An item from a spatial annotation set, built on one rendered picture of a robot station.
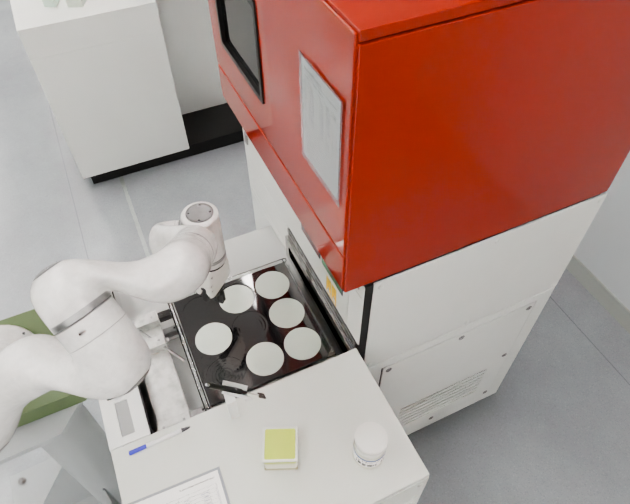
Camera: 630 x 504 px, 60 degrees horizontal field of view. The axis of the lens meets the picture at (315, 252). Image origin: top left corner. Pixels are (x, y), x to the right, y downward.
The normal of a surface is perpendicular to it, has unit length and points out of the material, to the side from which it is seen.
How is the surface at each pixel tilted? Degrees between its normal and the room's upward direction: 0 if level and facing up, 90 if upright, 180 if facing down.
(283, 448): 0
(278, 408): 0
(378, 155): 90
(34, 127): 0
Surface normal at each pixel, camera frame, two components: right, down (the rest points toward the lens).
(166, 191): 0.00, -0.64
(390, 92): 0.42, 0.69
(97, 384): -0.20, 0.40
